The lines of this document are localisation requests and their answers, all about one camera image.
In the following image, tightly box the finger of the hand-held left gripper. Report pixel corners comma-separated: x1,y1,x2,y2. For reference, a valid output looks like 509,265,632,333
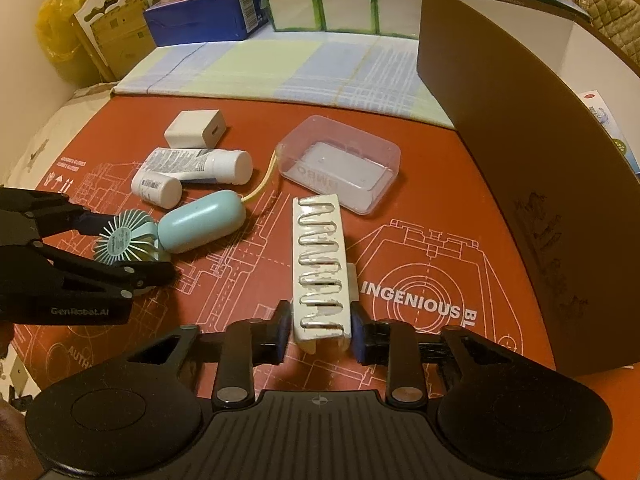
0,188,120,239
30,241,178,301

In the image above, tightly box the blue white medicine box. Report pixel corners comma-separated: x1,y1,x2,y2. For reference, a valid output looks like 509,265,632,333
580,90,640,161

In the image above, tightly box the beige quilted cushion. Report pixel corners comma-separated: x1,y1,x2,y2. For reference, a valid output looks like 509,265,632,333
570,0,640,66

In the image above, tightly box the brown cardboard carton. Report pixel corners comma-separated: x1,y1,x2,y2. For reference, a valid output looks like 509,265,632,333
70,0,183,83

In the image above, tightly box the white cutout cardboard piece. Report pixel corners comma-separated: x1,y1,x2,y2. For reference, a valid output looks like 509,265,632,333
74,0,131,28

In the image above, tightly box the plaid folded cloth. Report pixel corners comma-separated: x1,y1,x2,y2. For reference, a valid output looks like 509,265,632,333
112,37,453,128

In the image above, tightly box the blue printed box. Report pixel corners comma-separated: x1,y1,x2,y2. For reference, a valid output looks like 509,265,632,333
144,0,293,42

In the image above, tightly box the white tray of paper clips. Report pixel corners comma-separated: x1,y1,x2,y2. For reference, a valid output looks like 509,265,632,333
290,196,360,353

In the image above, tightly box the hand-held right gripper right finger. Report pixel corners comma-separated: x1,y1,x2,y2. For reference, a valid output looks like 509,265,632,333
350,302,511,406

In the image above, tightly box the yellow plastic bag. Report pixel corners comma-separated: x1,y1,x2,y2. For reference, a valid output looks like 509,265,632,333
35,0,108,83

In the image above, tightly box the white square charger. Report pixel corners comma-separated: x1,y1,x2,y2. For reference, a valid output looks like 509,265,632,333
164,108,227,150

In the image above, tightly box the clear plastic box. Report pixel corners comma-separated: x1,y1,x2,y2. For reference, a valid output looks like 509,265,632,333
275,115,403,216

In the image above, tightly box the teal handheld mini fan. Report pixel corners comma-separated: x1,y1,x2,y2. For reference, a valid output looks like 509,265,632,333
95,190,247,263

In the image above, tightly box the cream embroidered bedsheet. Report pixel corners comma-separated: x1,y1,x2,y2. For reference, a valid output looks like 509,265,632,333
0,82,118,186

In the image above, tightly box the yellow fan cord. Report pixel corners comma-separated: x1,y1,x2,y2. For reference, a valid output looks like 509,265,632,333
242,152,278,204

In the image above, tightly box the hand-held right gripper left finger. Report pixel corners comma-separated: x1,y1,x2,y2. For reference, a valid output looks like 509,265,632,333
127,300,293,410

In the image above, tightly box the small white bottle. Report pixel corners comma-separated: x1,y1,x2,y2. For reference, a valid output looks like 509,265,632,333
131,170,183,209

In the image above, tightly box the brown cardboard box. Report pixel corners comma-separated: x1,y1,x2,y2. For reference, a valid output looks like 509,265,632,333
416,0,640,378

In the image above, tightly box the large white cream tube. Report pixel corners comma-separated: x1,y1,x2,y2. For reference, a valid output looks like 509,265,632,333
141,147,254,186

